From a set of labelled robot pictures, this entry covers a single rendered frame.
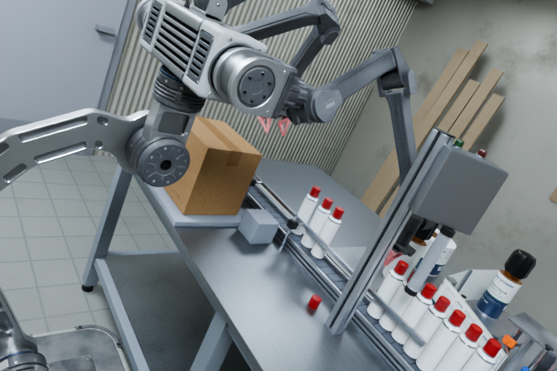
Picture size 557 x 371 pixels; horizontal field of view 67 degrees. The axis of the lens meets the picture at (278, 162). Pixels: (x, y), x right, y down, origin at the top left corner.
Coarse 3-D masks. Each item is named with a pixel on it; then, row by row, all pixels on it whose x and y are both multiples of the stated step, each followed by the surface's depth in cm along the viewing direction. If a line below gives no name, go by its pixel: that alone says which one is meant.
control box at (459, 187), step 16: (448, 160) 103; (464, 160) 103; (480, 160) 105; (432, 176) 106; (448, 176) 105; (464, 176) 105; (480, 176) 105; (496, 176) 105; (432, 192) 106; (448, 192) 106; (464, 192) 106; (480, 192) 106; (496, 192) 106; (416, 208) 108; (432, 208) 108; (448, 208) 108; (464, 208) 108; (480, 208) 108; (448, 224) 109; (464, 224) 109
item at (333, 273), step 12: (252, 192) 184; (264, 204) 178; (276, 216) 172; (288, 228) 167; (300, 240) 161; (324, 264) 152; (336, 276) 148; (372, 324) 130; (384, 336) 127; (396, 348) 124; (408, 360) 121
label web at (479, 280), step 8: (472, 272) 154; (480, 272) 157; (488, 272) 161; (496, 272) 164; (472, 280) 157; (480, 280) 160; (488, 280) 164; (464, 288) 157; (472, 288) 161; (480, 288) 164; (472, 296) 164; (480, 296) 168
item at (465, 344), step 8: (472, 328) 110; (480, 328) 111; (464, 336) 111; (472, 336) 110; (456, 344) 112; (464, 344) 110; (472, 344) 110; (448, 352) 114; (456, 352) 112; (464, 352) 110; (472, 352) 111; (448, 360) 113; (456, 360) 112; (464, 360) 111; (440, 368) 115; (448, 368) 113; (456, 368) 112
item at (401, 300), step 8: (408, 280) 126; (400, 288) 127; (400, 296) 126; (408, 296) 125; (392, 304) 128; (400, 304) 126; (408, 304) 126; (384, 312) 131; (400, 312) 127; (384, 320) 130; (392, 320) 128; (384, 328) 130; (392, 328) 129
